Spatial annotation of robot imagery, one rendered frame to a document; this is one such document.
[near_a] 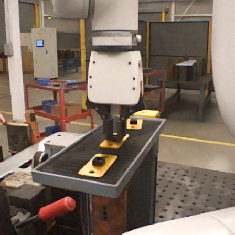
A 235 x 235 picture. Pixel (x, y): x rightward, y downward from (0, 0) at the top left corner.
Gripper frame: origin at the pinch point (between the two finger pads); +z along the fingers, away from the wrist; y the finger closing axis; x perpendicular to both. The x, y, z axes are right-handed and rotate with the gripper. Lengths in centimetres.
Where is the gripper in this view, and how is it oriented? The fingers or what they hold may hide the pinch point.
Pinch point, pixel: (115, 128)
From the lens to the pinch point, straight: 55.5
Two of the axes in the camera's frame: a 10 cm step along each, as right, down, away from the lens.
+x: -2.8, 2.4, -9.3
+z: 0.0, 9.7, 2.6
